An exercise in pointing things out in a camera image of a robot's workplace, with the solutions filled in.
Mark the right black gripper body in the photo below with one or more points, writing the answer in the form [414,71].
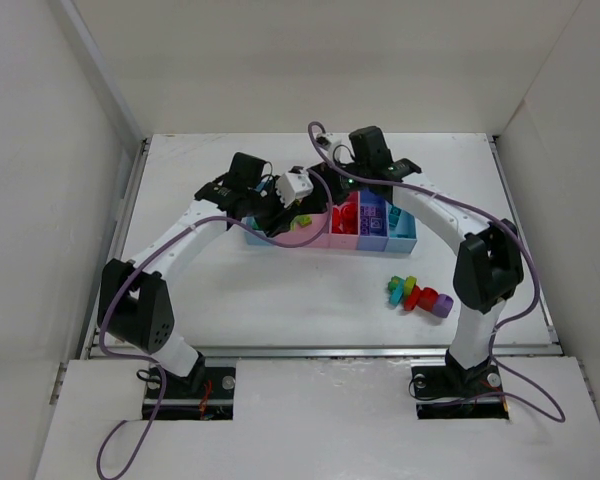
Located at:
[327,176]

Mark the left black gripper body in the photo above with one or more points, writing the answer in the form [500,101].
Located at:
[272,220]

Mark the lime green lego brick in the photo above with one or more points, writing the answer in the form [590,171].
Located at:
[301,222]

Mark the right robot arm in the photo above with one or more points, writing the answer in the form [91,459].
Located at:
[488,251]

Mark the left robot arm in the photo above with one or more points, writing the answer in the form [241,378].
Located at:
[135,304]

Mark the purple legos in bin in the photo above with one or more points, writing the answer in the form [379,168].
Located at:
[372,220]

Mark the red legos in bin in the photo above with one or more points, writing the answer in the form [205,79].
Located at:
[344,219]

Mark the teal legos in bin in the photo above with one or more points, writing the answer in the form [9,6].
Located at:
[394,216]

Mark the left light blue bin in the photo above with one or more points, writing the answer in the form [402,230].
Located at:
[254,236]

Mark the purple blue bin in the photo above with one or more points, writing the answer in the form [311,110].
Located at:
[372,243]

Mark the large pink bin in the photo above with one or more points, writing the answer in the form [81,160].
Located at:
[314,236]

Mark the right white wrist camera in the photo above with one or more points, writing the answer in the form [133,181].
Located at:
[328,147]

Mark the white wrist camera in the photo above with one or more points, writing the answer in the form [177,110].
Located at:
[293,185]
[328,147]

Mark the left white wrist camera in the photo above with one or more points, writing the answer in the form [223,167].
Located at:
[293,185]

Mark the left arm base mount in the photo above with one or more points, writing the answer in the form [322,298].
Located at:
[212,399]

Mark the aluminium rail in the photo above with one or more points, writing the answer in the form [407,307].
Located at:
[366,352]

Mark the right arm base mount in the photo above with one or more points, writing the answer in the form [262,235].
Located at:
[440,395]

